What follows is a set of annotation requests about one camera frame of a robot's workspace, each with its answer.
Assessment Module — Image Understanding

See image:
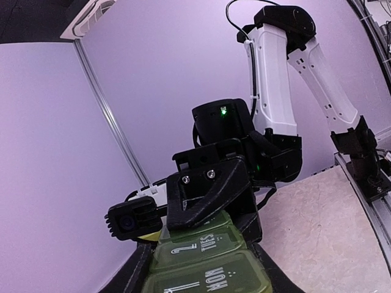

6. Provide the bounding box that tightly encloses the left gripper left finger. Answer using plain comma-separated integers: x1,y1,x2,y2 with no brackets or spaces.
98,244,156,293

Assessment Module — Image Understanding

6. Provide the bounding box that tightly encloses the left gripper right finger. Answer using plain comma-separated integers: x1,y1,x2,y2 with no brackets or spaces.
247,242,302,293

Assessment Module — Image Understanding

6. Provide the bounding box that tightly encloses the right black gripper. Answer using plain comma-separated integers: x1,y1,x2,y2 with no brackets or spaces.
166,139,257,232

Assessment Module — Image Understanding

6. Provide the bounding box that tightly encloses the green weekly pill organizer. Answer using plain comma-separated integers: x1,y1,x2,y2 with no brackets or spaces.
142,211,273,293

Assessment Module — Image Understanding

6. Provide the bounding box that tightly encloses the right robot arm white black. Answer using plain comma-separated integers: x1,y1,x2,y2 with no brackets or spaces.
167,5,381,234

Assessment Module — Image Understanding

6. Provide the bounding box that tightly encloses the lime green bowl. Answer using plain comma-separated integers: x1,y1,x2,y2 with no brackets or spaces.
139,231,161,242

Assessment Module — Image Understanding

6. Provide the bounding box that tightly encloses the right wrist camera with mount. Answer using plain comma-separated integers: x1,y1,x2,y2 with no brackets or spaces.
104,180,167,243

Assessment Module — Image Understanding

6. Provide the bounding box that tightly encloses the front aluminium rail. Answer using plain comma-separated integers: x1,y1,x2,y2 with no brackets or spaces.
334,153,390,262

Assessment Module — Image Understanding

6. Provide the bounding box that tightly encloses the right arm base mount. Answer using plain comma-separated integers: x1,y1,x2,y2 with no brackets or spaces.
346,150,390,203

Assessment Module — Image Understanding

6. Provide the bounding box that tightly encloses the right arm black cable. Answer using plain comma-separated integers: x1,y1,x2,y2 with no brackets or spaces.
225,0,282,123

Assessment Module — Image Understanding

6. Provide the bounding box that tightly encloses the right aluminium frame post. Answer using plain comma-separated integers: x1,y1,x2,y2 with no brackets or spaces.
60,1,151,187

